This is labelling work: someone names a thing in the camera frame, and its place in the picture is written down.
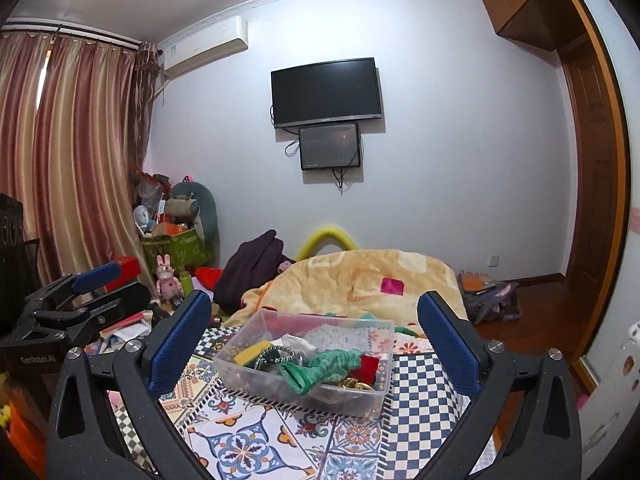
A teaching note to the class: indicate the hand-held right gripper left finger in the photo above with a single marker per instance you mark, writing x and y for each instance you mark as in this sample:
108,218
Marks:
177,341

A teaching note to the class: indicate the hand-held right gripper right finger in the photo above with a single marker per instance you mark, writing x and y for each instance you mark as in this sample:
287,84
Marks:
445,345

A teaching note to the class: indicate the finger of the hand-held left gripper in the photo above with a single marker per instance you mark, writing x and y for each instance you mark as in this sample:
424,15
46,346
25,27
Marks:
120,300
97,275

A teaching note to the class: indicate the yellow cloth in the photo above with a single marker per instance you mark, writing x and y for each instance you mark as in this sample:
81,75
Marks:
250,354

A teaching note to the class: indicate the red cloth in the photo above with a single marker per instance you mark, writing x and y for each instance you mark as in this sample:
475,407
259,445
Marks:
369,366

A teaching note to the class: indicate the clear plastic storage box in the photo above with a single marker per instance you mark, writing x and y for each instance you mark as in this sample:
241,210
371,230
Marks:
250,380

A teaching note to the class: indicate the green knitted sock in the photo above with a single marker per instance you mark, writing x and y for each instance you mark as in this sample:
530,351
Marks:
320,367

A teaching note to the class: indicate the red box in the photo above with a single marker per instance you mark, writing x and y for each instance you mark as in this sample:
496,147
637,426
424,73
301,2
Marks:
125,267

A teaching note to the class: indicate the pile of papers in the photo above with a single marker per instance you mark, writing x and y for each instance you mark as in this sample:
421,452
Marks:
120,332

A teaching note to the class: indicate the pink rabbit toy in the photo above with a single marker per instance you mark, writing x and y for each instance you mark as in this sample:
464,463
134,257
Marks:
167,280

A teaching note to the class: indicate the green bottle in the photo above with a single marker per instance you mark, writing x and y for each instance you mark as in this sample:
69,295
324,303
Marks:
186,282

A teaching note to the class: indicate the purple backpack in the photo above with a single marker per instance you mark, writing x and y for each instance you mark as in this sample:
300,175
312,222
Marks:
492,302

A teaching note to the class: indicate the dark wooden chair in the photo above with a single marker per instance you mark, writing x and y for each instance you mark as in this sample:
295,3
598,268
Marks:
31,260

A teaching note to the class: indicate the red garment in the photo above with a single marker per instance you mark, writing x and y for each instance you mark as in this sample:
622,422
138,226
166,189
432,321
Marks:
207,276

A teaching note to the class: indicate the orange notebook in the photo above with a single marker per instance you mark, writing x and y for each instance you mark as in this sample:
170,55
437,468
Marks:
475,280

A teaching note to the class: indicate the green storage box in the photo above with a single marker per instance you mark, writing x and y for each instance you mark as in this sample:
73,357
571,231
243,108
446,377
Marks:
182,250

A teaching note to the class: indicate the grey plastic bag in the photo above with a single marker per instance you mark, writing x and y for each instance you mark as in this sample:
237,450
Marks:
150,195

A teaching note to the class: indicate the dark purple clothing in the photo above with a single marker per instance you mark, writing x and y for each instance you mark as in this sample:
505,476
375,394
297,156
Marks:
250,270

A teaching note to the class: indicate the grey green plush toy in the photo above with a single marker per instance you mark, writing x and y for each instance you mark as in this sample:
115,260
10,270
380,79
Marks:
190,207

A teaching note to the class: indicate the colourful patterned tablecloth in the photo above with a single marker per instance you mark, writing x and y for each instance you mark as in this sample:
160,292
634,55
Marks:
240,440

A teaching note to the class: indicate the striped brown curtain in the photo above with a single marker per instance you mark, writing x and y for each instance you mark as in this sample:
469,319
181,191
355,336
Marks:
70,160

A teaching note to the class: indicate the yellow patterned blanket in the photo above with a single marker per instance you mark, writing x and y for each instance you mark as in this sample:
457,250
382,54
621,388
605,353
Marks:
340,280

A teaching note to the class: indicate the patterned sheer curtain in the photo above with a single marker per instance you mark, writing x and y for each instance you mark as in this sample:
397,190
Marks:
147,105

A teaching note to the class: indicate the white appliance with stickers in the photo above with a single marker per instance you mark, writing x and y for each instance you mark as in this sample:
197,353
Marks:
617,390

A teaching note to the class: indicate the small black monitor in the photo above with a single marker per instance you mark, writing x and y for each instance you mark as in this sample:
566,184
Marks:
330,146

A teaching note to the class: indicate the white air conditioner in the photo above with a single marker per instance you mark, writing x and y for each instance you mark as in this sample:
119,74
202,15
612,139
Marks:
205,47

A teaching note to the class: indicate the wooden overhead cabinet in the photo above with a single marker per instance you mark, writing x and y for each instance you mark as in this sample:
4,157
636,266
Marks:
530,5

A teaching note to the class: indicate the white wall socket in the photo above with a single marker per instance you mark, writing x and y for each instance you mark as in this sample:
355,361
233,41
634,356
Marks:
493,260

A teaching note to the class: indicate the wooden door frame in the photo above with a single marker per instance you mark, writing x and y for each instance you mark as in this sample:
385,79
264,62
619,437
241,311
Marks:
595,185

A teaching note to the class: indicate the curtain rail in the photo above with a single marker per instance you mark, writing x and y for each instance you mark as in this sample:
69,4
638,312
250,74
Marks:
70,30

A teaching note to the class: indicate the black wall television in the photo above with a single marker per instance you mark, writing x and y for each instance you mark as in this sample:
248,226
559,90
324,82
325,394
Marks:
326,91

